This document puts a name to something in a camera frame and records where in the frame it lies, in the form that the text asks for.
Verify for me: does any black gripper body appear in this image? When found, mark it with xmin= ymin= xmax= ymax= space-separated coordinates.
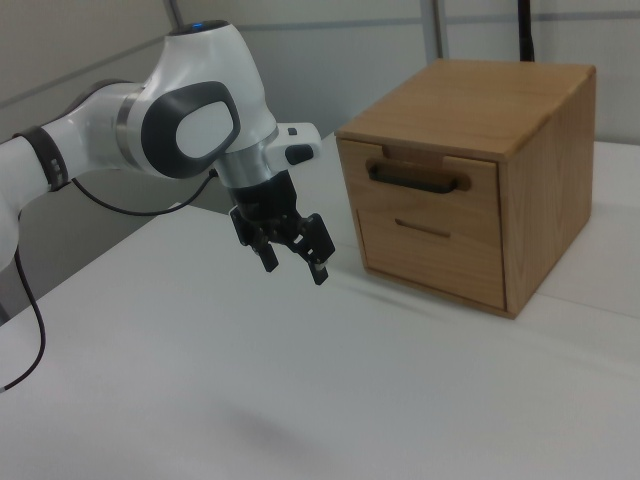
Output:
xmin=225 ymin=170 xmax=303 ymax=226

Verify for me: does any grey partition post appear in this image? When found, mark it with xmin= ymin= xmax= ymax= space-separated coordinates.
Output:
xmin=426 ymin=0 xmax=447 ymax=62

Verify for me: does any wooden drawer with black handle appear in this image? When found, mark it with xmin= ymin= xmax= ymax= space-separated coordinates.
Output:
xmin=338 ymin=139 xmax=504 ymax=237

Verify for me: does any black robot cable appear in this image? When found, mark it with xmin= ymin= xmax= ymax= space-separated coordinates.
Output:
xmin=0 ymin=168 xmax=220 ymax=394

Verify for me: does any black pole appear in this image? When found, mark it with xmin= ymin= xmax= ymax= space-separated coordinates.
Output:
xmin=516 ymin=0 xmax=539 ymax=62

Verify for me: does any wooden cabinet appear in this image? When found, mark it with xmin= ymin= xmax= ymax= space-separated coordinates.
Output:
xmin=335 ymin=58 xmax=598 ymax=321

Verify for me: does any wooden drawer with slot grip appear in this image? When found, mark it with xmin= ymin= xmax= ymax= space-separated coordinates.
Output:
xmin=355 ymin=207 xmax=509 ymax=310

